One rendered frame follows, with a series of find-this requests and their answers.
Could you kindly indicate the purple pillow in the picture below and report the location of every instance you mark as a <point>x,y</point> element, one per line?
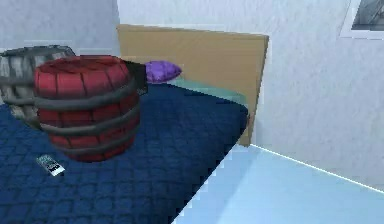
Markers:
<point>161,71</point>

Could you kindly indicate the black flat box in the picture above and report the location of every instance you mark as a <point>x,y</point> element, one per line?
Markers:
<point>138,77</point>

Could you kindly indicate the white framed wall picture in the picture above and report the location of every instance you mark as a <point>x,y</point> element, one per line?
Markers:
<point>366,18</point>

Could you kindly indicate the red barrel with grey hoops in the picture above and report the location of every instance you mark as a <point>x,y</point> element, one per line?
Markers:
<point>86,106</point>

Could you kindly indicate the bed with blue quilt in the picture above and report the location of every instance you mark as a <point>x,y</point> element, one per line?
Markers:
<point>173,140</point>

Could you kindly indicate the small silver remote control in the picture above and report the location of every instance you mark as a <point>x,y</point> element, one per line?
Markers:
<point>50,164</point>

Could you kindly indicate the grey barrel with dark hoops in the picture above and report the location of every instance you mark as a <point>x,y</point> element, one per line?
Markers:
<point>16,80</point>

